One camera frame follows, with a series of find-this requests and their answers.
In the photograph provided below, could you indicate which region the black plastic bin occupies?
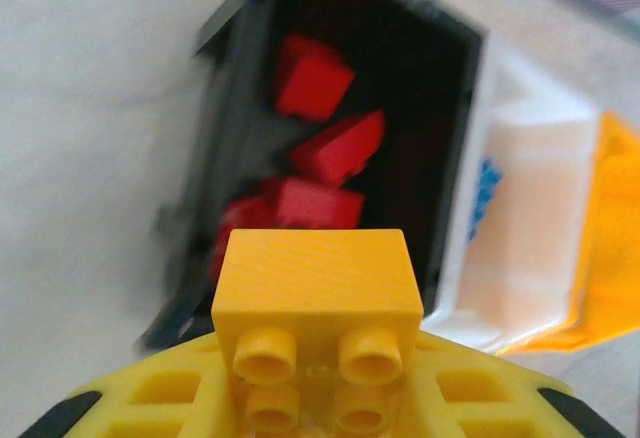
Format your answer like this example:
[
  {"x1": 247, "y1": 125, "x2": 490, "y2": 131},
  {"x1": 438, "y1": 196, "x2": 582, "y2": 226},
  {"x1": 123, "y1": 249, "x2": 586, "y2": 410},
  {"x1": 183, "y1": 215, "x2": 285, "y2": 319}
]
[{"x1": 137, "y1": 0, "x2": 486, "y2": 354}]

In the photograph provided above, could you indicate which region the yellow lego brick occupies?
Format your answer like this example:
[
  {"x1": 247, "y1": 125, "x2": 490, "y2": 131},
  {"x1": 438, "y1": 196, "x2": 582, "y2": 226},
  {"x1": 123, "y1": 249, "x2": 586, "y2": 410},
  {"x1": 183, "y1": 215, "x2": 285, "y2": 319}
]
[{"x1": 209, "y1": 227, "x2": 425, "y2": 437}]

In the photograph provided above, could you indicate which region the red lego brick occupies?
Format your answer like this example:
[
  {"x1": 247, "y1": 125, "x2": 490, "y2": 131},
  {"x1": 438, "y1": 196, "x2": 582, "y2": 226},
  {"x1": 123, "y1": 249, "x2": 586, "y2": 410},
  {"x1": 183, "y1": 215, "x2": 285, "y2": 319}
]
[
  {"x1": 273, "y1": 32, "x2": 357, "y2": 123},
  {"x1": 208, "y1": 195, "x2": 276, "y2": 284},
  {"x1": 262, "y1": 175, "x2": 366, "y2": 232},
  {"x1": 287, "y1": 109, "x2": 387, "y2": 189}
]

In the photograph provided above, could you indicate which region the white plastic bin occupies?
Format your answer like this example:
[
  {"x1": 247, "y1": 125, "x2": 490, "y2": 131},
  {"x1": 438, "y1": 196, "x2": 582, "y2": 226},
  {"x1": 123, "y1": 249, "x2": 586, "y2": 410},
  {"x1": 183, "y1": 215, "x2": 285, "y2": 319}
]
[{"x1": 419, "y1": 27, "x2": 601, "y2": 354}]

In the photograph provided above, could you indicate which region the yellow plastic bin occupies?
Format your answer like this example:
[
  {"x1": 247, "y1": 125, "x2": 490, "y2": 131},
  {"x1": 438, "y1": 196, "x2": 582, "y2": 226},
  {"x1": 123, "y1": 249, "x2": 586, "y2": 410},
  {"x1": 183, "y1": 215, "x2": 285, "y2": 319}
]
[{"x1": 494, "y1": 110, "x2": 640, "y2": 357}]

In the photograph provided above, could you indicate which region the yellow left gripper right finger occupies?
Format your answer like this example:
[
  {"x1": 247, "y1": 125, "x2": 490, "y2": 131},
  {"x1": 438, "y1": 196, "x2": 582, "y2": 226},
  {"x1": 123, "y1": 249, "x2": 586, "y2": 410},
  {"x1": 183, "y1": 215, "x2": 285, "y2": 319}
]
[{"x1": 399, "y1": 330, "x2": 624, "y2": 438}]

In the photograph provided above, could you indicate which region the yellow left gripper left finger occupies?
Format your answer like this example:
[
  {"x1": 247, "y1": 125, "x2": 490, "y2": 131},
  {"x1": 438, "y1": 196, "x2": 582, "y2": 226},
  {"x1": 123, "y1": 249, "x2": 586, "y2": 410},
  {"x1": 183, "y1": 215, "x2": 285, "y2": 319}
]
[{"x1": 17, "y1": 331, "x2": 244, "y2": 438}]

